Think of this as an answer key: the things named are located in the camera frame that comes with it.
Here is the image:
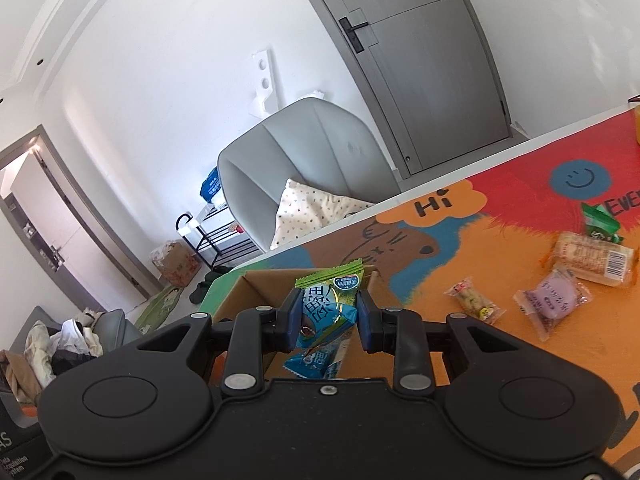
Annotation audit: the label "printed cardboard box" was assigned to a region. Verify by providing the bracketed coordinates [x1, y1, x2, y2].
[151, 241, 201, 289]

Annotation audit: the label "brown rice cracker packet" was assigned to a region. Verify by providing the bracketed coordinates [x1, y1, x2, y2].
[542, 231, 636, 290]

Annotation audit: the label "grey chair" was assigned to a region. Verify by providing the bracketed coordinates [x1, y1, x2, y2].
[217, 97, 402, 257]

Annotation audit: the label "white interior door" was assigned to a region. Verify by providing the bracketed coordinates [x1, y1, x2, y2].
[0, 127, 166, 302]

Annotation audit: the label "brown cardboard box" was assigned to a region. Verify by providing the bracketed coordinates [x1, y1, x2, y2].
[212, 262, 418, 397]

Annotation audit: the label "black slippers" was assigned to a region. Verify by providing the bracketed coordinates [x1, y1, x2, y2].
[189, 272, 234, 305]

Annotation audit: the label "dark green snack packet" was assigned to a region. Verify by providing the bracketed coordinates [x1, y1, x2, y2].
[580, 201, 626, 246]

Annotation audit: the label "white foam board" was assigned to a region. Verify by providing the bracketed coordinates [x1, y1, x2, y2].
[247, 46, 281, 119]

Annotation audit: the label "blue white plastic bag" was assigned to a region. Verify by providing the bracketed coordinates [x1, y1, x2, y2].
[200, 166, 224, 199]

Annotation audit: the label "dotted white pillow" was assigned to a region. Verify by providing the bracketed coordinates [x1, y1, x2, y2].
[270, 178, 376, 252]

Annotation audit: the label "black shoe rack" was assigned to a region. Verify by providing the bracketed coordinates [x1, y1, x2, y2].
[175, 205, 259, 272]

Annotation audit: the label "pile of clothes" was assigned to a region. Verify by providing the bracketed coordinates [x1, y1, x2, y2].
[0, 310, 107, 402]

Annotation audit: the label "green floor mat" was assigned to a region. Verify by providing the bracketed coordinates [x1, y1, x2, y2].
[134, 285, 184, 335]

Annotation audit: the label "blue snack packet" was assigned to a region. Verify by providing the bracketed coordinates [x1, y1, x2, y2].
[282, 347, 347, 380]
[294, 258, 365, 361]

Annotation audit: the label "grey door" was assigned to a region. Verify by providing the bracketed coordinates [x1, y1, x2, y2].
[285, 0, 532, 179]

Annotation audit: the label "colourful printed table mat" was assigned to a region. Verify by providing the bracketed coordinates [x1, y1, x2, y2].
[200, 107, 640, 480]

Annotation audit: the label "black door handle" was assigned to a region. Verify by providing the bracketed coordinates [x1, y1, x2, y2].
[338, 16, 370, 55]

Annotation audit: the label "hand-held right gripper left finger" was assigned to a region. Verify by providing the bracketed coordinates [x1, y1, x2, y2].
[132, 289, 307, 395]

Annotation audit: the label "purple snack packet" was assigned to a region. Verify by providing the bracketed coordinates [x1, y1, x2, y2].
[515, 267, 594, 344]

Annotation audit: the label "grey sofa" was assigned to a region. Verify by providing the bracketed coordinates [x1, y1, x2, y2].
[0, 305, 137, 397]

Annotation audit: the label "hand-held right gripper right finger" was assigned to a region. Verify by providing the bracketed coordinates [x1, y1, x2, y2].
[356, 289, 526, 395]

